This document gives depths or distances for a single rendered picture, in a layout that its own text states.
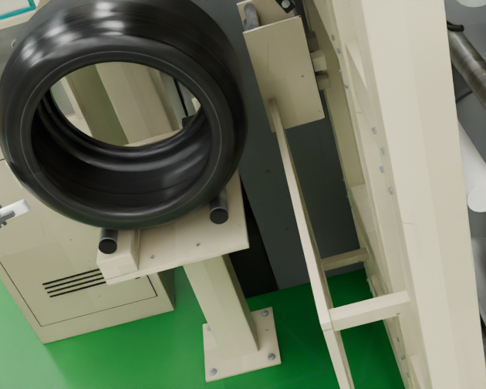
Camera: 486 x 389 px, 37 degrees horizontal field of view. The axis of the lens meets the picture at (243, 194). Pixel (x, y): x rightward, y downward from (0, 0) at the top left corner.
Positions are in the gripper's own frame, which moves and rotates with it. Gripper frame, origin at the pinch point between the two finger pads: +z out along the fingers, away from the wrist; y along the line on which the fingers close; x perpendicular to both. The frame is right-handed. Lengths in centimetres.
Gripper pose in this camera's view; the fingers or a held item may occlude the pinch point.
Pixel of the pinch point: (15, 209)
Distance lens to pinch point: 189.6
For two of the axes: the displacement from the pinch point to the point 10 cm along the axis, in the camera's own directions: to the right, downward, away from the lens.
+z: 9.1, -3.7, -1.7
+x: 4.0, 7.3, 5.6
